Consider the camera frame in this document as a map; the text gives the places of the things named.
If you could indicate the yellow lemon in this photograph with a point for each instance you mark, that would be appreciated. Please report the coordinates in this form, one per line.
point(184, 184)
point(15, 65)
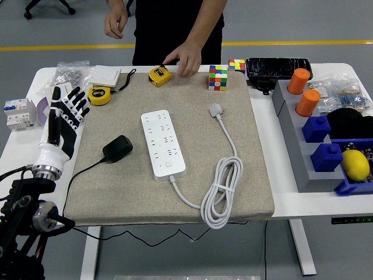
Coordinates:
point(355, 165)

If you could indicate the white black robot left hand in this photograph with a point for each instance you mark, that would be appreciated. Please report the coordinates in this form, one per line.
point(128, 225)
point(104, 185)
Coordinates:
point(52, 154)

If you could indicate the black table control panel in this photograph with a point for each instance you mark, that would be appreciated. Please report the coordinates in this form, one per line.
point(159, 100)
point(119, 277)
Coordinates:
point(351, 220)

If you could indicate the blue block with knob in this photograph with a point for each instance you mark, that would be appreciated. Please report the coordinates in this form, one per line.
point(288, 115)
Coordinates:
point(316, 129)
point(326, 157)

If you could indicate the white wall switch panel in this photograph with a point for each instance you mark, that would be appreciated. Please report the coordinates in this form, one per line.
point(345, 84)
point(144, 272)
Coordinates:
point(103, 76)

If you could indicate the person's left hand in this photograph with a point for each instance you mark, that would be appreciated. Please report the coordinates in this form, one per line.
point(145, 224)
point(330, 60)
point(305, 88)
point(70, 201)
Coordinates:
point(189, 58)

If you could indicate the person's right forearm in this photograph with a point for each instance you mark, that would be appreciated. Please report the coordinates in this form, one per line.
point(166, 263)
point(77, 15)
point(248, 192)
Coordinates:
point(118, 4)

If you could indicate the black cloth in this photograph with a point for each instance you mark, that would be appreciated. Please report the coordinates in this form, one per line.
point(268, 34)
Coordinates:
point(349, 122)

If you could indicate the black plug adapter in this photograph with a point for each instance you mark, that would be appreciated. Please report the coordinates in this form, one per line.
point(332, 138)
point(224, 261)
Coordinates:
point(118, 148)

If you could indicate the large colourful puzzle cube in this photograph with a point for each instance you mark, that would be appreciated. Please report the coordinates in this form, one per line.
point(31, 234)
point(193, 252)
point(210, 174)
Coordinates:
point(218, 78)

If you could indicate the white power strip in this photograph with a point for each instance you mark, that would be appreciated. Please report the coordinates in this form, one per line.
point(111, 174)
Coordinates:
point(163, 146)

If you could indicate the person's left forearm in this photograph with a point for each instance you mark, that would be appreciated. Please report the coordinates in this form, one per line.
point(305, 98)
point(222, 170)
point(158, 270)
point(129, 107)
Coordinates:
point(207, 20)

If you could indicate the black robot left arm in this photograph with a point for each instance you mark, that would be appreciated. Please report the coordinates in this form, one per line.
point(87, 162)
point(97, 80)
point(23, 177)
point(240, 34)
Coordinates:
point(26, 186)

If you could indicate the person's right hand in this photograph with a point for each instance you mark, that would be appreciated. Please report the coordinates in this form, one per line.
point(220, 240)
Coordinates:
point(116, 21)

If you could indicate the clear bag of blue components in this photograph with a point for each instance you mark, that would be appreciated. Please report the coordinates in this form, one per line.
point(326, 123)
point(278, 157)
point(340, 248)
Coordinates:
point(354, 100)

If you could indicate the white table leg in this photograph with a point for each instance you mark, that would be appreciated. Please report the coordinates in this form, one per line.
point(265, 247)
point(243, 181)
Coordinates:
point(90, 253)
point(303, 248)

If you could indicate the white double switch panel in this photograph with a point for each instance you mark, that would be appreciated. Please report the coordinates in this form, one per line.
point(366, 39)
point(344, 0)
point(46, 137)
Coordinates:
point(65, 87)

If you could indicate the person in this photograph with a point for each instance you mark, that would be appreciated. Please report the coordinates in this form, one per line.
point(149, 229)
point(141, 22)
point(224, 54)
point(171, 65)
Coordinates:
point(169, 29)

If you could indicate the black office chair base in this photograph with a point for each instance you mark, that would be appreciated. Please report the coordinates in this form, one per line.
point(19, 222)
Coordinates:
point(49, 6)

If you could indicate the black plastic tray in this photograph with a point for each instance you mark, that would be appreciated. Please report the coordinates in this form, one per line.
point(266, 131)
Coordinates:
point(278, 67)

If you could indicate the blue plastic bin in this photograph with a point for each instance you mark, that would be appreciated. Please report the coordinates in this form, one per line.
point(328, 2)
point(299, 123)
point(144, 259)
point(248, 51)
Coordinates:
point(349, 188)

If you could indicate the white circuit breaker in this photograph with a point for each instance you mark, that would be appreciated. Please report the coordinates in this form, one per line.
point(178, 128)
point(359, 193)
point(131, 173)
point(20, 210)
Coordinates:
point(18, 113)

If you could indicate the clear bag of metal parts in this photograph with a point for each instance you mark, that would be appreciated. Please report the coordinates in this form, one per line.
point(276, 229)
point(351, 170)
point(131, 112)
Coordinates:
point(68, 76)

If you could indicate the small colourful puzzle cube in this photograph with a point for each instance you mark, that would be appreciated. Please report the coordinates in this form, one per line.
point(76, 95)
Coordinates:
point(236, 66)

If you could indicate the grey-brown mat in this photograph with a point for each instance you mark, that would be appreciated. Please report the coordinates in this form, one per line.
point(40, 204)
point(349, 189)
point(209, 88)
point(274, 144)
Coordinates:
point(131, 189)

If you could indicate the grey block holder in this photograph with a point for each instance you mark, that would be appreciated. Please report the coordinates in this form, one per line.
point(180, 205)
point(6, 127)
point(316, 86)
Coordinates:
point(297, 140)

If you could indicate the clear plastic parts bag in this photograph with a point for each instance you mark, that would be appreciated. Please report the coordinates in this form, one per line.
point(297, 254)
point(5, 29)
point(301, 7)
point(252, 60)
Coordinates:
point(329, 87)

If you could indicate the orange cylinder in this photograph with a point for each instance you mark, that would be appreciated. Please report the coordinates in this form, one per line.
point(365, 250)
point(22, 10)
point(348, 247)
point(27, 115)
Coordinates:
point(308, 102)
point(298, 81)

